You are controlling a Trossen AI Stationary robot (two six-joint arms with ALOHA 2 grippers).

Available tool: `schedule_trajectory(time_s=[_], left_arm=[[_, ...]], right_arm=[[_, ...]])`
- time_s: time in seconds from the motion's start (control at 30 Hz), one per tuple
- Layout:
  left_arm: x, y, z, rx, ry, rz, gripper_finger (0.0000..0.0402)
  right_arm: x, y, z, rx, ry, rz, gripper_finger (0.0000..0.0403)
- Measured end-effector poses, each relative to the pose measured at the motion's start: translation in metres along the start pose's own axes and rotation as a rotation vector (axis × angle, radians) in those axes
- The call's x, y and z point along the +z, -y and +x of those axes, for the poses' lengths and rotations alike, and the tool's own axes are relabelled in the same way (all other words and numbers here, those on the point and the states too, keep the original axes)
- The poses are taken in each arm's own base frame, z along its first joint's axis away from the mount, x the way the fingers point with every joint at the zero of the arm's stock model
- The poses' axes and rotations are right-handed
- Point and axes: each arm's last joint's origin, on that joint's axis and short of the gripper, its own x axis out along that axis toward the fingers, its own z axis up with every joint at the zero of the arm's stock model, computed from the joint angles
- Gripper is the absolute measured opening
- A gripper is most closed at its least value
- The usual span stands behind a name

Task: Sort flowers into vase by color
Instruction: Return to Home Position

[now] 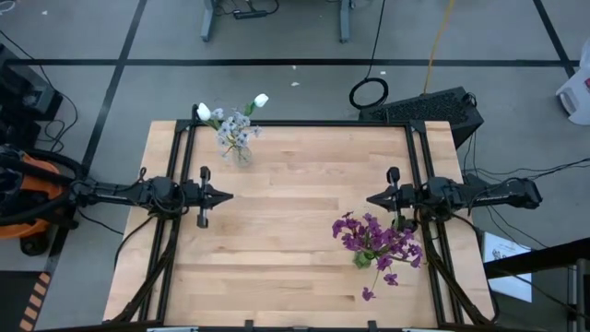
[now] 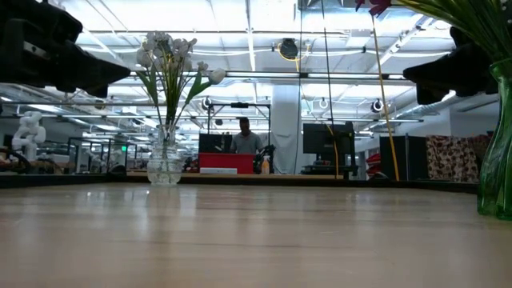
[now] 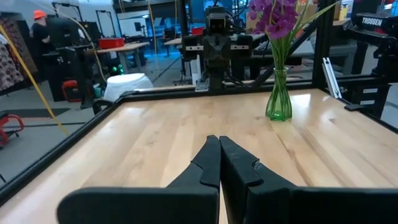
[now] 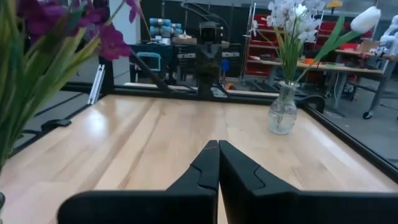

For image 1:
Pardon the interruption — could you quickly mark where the white artificial tulip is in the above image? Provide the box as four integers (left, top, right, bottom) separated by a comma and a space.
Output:
242, 92, 270, 139

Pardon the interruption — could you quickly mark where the purple artificial flower bunch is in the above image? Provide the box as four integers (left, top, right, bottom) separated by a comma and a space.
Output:
331, 210, 395, 254
352, 224, 424, 303

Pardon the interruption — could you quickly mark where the black equipment box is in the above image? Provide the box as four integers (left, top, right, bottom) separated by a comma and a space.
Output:
0, 43, 65, 148

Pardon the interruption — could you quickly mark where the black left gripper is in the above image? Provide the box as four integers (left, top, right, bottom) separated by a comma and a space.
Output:
181, 165, 235, 230

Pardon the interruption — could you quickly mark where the orange shop vacuum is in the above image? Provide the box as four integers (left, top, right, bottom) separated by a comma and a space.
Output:
0, 145, 91, 257

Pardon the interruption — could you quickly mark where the clear glass vase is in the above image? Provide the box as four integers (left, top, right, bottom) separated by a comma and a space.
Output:
232, 146, 254, 168

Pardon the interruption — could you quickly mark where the green glass vase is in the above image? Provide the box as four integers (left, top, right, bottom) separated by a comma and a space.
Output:
352, 251, 375, 271

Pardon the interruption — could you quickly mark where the black metal beam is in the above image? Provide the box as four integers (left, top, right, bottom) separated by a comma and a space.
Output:
483, 237, 590, 281

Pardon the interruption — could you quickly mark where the black vacuum hose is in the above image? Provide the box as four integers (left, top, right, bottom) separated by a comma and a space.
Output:
0, 146, 89, 228

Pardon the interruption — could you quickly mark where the black power strip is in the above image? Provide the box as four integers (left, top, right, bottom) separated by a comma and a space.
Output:
232, 8, 269, 20

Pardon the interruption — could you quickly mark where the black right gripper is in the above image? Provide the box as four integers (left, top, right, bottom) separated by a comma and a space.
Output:
365, 166, 432, 221

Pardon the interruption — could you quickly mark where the grey metal stand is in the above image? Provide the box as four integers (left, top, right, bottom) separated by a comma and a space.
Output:
569, 257, 590, 332

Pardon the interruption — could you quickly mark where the grey desk leg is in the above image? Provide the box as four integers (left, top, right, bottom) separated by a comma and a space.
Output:
200, 0, 218, 43
339, 0, 355, 45

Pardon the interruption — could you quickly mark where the white rose stem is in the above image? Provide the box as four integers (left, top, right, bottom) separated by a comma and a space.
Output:
195, 101, 241, 153

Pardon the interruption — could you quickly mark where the black mat with orange stripes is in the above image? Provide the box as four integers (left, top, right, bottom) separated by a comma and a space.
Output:
0, 270, 53, 332

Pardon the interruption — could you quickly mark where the white plastic container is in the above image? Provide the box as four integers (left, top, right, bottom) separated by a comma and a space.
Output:
555, 39, 590, 126

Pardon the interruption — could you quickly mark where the white printed paper sheet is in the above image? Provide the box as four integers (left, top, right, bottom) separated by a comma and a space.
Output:
481, 231, 534, 304

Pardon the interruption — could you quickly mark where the black metal table frame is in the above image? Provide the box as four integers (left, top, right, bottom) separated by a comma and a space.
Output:
108, 103, 500, 330

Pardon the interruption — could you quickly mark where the black hanging coiled cable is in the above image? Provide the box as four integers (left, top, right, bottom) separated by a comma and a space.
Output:
348, 0, 390, 111

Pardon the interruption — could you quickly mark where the pale blue artificial flower bunch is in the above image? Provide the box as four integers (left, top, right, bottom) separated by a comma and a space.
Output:
212, 106, 264, 160

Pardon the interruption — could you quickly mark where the yellow hanging cable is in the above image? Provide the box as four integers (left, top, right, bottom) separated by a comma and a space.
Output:
422, 0, 457, 96

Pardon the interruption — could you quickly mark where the black perforated computer case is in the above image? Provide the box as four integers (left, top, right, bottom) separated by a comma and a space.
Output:
358, 86, 485, 149

